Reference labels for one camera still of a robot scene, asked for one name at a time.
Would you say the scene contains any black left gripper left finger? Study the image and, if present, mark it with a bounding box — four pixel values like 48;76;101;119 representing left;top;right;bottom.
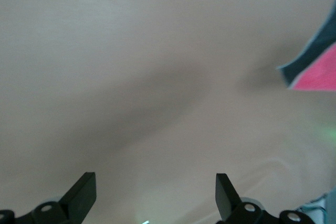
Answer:
0;172;97;224

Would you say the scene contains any brown table cover sheet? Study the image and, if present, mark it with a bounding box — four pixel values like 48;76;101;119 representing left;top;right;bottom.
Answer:
0;0;336;224

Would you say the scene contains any grey and pink towel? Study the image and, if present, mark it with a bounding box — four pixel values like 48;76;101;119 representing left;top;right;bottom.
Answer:
275;3;336;92

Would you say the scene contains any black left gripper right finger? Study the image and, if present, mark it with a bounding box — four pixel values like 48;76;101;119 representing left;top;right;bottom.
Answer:
215;173;313;224

